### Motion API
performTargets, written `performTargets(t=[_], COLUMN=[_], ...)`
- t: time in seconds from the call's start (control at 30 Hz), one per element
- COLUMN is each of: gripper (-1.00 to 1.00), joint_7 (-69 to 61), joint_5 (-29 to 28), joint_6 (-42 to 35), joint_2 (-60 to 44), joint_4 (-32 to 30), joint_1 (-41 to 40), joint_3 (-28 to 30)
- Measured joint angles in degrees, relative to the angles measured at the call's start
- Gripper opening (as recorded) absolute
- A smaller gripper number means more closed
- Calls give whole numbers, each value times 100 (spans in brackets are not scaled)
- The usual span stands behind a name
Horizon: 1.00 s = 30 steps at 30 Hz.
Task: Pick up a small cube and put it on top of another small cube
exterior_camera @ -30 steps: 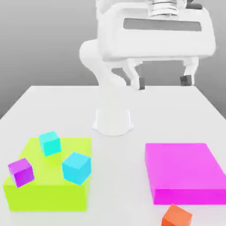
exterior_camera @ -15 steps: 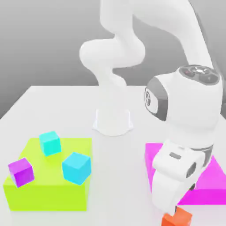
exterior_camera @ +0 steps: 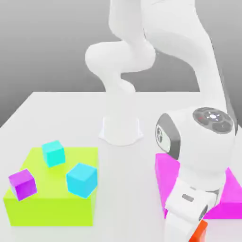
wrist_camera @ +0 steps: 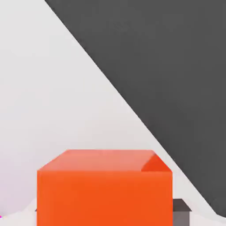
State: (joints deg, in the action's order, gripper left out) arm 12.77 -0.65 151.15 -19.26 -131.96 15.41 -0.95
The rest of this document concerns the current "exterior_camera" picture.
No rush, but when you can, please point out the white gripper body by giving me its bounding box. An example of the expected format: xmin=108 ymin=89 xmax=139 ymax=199
xmin=164 ymin=210 xmax=199 ymax=242

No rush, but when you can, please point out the small orange cube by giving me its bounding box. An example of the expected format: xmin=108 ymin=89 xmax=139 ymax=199
xmin=189 ymin=220 xmax=208 ymax=242

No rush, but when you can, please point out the small sky blue cube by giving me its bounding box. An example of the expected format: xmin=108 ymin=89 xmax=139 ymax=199
xmin=66 ymin=162 xmax=98 ymax=199

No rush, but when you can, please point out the small turquoise cube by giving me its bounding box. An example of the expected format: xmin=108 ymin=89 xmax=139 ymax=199
xmin=41 ymin=139 xmax=66 ymax=168

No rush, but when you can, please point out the small purple cube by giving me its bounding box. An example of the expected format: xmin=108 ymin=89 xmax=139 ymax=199
xmin=8 ymin=168 xmax=38 ymax=202

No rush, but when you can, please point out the large magenta box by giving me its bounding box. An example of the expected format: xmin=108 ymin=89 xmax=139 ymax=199
xmin=155 ymin=153 xmax=242 ymax=220

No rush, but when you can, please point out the large lime box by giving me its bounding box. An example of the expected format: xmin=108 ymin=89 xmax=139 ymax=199
xmin=2 ymin=147 xmax=99 ymax=227

